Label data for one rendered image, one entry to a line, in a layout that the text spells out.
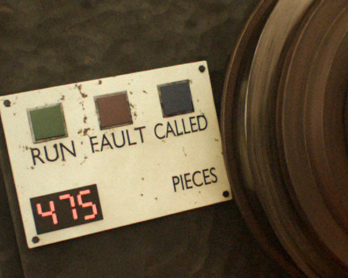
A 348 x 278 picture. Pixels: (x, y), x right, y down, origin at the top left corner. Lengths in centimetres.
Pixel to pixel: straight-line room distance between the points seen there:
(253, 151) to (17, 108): 28
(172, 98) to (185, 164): 8
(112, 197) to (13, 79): 18
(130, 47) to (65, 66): 9
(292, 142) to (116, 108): 22
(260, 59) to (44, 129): 26
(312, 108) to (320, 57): 6
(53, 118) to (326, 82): 31
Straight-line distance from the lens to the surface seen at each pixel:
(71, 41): 78
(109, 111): 76
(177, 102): 78
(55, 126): 75
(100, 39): 79
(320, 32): 70
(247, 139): 67
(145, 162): 77
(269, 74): 68
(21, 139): 75
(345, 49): 69
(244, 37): 75
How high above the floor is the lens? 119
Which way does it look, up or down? 3 degrees down
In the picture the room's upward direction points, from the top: 11 degrees counter-clockwise
